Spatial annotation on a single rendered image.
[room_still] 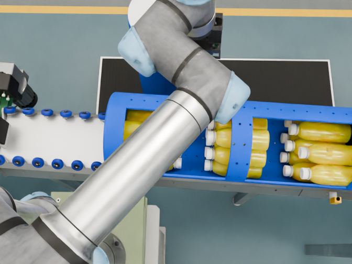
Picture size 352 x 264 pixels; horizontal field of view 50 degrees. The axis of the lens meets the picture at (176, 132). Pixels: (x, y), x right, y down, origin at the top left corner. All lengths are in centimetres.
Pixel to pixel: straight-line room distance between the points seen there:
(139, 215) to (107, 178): 60
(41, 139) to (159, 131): 109
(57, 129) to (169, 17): 104
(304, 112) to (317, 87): 129
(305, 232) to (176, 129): 201
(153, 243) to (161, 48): 75
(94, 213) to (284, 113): 88
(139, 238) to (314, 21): 226
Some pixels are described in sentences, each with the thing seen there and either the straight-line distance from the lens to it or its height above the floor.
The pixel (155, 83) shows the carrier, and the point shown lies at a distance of 189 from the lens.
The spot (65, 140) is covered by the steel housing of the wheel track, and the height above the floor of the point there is 93.
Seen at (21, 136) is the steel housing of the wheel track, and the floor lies 93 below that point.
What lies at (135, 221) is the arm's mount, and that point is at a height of 127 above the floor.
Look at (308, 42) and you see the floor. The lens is 289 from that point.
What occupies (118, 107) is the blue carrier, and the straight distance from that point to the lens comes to 123.
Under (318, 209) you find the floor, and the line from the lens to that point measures 253.
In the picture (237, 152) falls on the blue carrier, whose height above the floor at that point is 121.
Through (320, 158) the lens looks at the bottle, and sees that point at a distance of 134.
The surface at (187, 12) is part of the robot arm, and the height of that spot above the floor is 185.
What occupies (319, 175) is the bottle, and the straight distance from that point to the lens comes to 134.
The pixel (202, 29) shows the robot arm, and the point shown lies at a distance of 71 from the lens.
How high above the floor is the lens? 236
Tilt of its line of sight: 73 degrees down
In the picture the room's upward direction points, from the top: straight up
